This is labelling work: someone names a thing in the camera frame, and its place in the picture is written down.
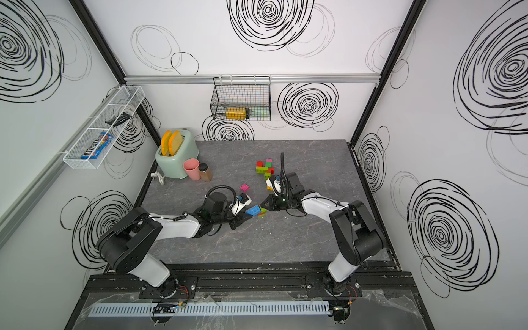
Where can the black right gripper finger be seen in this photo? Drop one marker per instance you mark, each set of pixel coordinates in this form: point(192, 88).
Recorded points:
point(271, 198)
point(266, 207)

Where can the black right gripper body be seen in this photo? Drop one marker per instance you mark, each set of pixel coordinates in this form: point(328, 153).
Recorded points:
point(284, 201)

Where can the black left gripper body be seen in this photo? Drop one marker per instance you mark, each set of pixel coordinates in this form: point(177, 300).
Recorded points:
point(226, 216)

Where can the blue long lego brick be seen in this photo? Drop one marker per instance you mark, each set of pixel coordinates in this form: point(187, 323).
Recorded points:
point(255, 210)

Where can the lime long lego brick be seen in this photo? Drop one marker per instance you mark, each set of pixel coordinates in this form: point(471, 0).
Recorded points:
point(261, 169)

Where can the lime small lego brick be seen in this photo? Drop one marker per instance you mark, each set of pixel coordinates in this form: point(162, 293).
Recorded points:
point(262, 213)

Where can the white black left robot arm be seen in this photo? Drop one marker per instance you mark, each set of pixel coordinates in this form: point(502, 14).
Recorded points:
point(126, 246)

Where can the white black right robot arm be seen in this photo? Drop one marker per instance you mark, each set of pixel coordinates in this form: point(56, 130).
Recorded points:
point(357, 234)

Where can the brown spice jar black lid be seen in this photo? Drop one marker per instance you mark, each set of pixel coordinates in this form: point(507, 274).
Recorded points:
point(205, 172)

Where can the pink plastic cup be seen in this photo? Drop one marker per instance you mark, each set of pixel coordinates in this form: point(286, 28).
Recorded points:
point(191, 168)

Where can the mint green toaster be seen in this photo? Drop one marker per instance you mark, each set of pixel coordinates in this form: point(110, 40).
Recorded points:
point(172, 166)

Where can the right toy bread slice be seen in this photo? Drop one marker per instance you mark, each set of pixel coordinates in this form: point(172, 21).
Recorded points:
point(175, 142)

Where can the toy bread slice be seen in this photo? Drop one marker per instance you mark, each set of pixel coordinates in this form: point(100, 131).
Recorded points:
point(175, 142)
point(165, 143)

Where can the left toy bread slice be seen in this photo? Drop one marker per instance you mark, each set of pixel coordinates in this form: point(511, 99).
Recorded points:
point(165, 143)

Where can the light green box in basket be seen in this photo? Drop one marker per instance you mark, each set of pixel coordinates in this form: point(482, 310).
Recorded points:
point(259, 113)

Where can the yellow box in basket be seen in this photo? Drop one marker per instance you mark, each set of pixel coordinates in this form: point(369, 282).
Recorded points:
point(236, 113)

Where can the black remote on shelf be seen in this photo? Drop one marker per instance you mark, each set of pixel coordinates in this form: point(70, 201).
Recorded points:
point(118, 120)

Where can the blue snack packet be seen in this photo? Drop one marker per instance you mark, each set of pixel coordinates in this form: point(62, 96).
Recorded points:
point(97, 146)

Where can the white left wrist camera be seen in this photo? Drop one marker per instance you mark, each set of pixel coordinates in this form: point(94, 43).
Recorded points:
point(243, 200)

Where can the black wire wall basket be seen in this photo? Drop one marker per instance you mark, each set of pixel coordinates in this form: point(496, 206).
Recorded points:
point(239, 91)

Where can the white slotted cable duct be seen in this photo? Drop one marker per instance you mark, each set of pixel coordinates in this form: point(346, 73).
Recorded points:
point(266, 308)

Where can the white wire wall shelf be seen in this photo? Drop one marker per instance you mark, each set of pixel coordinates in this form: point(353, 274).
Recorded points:
point(127, 137)

